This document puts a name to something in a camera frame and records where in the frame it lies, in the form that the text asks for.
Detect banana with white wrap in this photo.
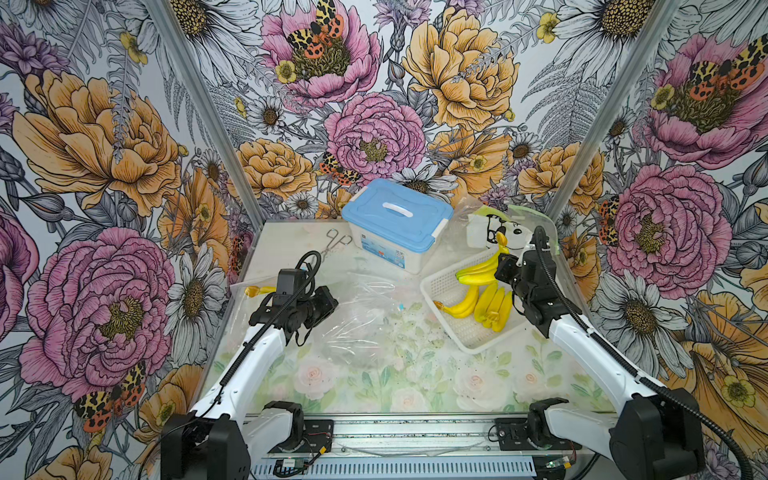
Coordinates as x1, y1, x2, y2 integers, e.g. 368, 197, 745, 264
231, 283, 276, 298

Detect panda zip-top bag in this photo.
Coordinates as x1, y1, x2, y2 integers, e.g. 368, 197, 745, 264
459, 205, 560, 255

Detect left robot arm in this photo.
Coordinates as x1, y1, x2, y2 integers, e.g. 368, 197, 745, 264
136, 250, 338, 479

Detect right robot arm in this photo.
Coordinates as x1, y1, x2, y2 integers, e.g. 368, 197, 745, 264
495, 226, 754, 479

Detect white plastic basket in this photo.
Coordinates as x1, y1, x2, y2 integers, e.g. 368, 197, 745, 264
420, 251, 529, 355

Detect blue lid storage box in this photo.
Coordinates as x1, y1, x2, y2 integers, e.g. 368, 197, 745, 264
342, 179, 454, 274

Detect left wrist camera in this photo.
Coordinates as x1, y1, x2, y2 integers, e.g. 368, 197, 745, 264
272, 268, 310, 307

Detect metal wire tongs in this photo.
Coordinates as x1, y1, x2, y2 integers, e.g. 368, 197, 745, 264
321, 228, 353, 260

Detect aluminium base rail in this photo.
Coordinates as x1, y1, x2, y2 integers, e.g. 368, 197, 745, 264
179, 413, 667, 480

